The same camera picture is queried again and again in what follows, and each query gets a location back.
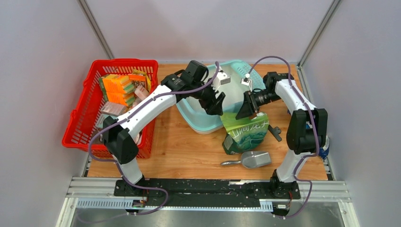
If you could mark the black bag clip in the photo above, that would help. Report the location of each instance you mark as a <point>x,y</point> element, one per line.
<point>275,131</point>

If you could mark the orange sponge pack lower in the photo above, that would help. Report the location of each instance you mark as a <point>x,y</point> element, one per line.
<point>126,99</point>

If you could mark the blue plastic bag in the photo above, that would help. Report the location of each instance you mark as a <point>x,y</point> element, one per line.
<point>324,150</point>

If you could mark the red plastic basket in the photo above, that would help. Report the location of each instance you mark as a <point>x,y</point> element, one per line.
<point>81,127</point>

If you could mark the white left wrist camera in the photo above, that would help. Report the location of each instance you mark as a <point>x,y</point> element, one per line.
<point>222,78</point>

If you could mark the pink sponge box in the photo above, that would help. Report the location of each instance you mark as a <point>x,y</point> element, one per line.
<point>113,109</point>

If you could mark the orange sponge pack upper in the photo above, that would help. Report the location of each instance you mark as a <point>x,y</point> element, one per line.
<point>115,83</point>

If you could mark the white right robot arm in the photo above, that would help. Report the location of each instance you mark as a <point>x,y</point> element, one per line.
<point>307,128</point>

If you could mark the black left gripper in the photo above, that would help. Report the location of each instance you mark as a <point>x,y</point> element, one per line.
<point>216,108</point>

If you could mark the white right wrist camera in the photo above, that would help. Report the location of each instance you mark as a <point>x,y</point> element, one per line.
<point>247,81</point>

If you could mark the orange sponge pack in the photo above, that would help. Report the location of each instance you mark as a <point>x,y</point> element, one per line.
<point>126,99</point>
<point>115,83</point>

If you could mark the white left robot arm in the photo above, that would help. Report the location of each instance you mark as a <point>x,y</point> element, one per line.
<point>119,134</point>

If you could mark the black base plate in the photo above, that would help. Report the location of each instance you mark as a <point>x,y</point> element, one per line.
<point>206,192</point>

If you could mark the green cat litter bag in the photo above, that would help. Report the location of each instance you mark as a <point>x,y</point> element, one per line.
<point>244,134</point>

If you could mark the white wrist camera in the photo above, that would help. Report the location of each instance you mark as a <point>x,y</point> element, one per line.
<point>222,78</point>
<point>247,81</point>

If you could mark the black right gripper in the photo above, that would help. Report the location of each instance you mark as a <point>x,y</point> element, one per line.
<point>245,111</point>

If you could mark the teal sponge box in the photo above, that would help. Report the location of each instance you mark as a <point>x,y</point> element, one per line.
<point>100,120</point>

